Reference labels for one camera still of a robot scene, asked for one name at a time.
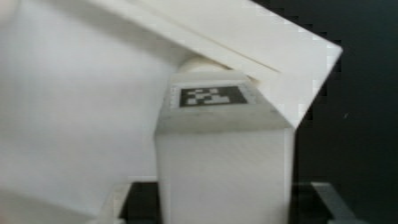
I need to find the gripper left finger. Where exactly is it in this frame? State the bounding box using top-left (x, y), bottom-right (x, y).
top-left (96, 181), bottom-right (163, 224)

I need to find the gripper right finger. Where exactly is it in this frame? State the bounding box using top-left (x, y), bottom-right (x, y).
top-left (290, 182), bottom-right (370, 224)

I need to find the white table leg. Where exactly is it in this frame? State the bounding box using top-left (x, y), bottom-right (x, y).
top-left (155, 57), bottom-right (295, 224)

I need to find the white square tabletop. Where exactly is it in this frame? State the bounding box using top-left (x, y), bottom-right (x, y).
top-left (0, 0), bottom-right (343, 224)

